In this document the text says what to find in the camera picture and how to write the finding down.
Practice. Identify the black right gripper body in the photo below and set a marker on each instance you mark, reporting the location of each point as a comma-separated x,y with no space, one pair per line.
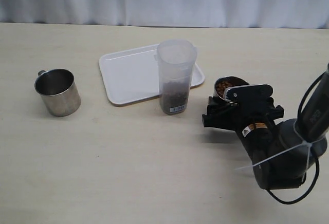
241,105

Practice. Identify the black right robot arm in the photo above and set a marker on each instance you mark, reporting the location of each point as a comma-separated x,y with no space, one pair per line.
263,139

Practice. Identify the clear plastic tall container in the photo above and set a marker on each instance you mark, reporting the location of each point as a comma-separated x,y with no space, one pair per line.
176,60

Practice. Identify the white curtain backdrop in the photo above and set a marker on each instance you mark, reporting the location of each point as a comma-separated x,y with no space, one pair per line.
170,13

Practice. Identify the white plastic tray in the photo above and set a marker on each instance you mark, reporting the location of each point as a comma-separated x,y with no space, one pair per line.
132,75

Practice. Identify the white cable tie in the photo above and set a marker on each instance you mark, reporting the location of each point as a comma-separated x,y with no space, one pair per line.
303,153

